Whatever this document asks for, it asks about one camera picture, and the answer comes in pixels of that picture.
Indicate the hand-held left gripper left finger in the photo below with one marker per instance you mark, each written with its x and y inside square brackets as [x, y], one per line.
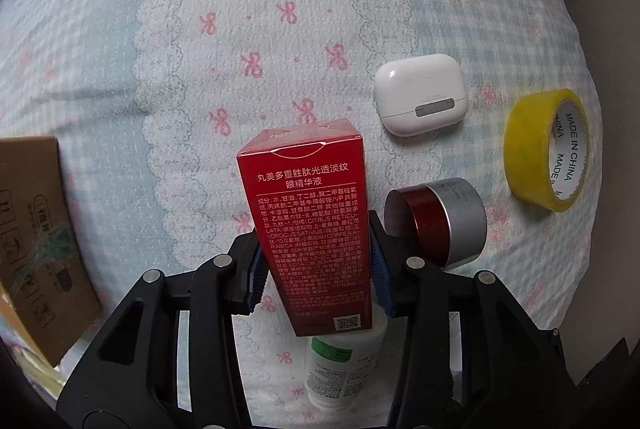
[257, 278]

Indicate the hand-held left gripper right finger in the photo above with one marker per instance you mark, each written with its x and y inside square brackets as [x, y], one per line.
[382, 276]

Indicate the red cosmetic box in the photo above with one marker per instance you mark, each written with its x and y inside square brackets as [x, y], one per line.
[305, 219]

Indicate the red and silver jar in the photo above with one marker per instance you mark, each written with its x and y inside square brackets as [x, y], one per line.
[445, 224]

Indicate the white bottle green label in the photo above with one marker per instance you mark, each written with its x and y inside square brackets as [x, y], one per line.
[345, 366]

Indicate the white earbuds case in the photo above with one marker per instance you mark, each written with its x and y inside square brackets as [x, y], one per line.
[420, 95]

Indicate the yellow tape roll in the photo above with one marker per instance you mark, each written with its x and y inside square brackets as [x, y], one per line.
[530, 149]

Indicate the brown cardboard box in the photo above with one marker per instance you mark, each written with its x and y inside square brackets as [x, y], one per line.
[37, 239]

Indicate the floral checked bedsheet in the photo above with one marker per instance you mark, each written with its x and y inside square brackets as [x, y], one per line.
[300, 34]

